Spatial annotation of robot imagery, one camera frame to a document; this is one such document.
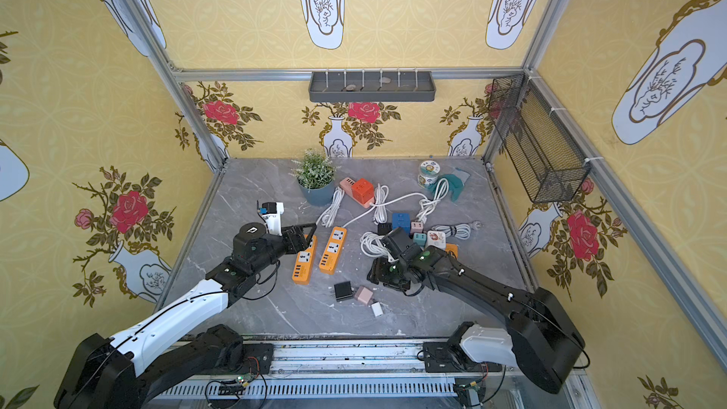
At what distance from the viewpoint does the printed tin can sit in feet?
3.56

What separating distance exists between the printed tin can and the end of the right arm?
17.3 inches

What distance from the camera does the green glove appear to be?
3.65ft

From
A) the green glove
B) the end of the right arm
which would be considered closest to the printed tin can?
the green glove

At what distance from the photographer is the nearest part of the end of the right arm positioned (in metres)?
0.60
